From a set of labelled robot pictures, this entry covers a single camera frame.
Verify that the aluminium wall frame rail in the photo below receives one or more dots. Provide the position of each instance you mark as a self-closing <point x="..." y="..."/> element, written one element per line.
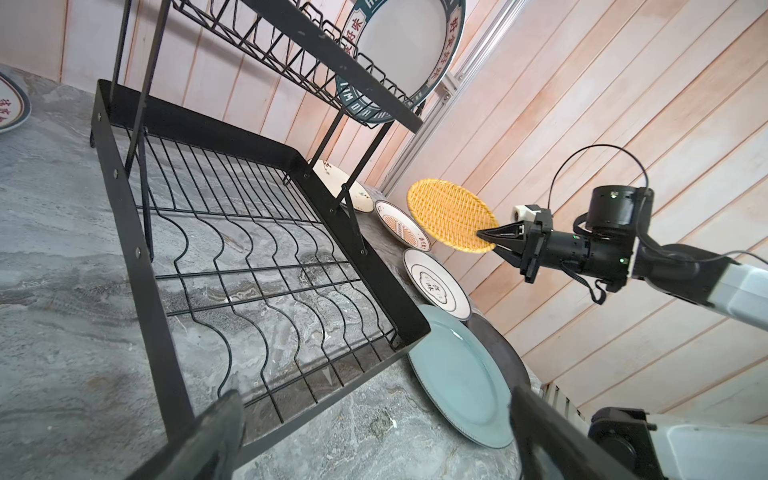
<point x="451" y="88"/>

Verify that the white plate dark green rim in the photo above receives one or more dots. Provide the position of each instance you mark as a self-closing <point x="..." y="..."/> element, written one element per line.
<point x="406" y="45"/>

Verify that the black round plate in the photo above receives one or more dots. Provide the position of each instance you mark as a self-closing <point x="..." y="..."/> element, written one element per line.
<point x="506" y="358"/>

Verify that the black wire dish rack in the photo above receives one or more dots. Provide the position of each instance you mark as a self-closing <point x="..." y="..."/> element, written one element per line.
<point x="246" y="273"/>

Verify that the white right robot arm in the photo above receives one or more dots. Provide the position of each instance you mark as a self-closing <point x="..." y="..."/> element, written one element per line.
<point x="608" y="246"/>

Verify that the white plate orange sunburst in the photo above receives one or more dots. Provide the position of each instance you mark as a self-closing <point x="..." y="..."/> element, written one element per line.
<point x="15" y="105"/>
<point x="402" y="226"/>

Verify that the yellow woven plate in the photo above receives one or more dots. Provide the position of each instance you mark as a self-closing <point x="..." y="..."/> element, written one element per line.
<point x="451" y="214"/>

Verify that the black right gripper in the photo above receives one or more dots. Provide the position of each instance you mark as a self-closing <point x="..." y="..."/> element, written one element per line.
<point x="524" y="255"/>

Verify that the white plate orange sunburst right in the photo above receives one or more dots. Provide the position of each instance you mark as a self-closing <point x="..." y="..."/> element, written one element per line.
<point x="402" y="226"/>

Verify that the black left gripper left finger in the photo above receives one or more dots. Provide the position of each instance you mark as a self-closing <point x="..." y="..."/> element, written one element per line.
<point x="208" y="450"/>

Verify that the large grey-green plate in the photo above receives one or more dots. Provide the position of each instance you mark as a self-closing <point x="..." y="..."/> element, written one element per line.
<point x="462" y="380"/>

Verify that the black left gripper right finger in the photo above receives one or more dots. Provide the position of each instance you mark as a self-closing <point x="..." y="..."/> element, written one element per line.
<point x="550" y="447"/>

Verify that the white plate orange sunburst left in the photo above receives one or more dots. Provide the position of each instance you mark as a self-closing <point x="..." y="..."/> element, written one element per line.
<point x="15" y="105"/>

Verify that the cream plate with berry sprigs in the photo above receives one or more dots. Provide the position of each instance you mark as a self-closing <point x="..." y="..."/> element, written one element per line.
<point x="334" y="178"/>

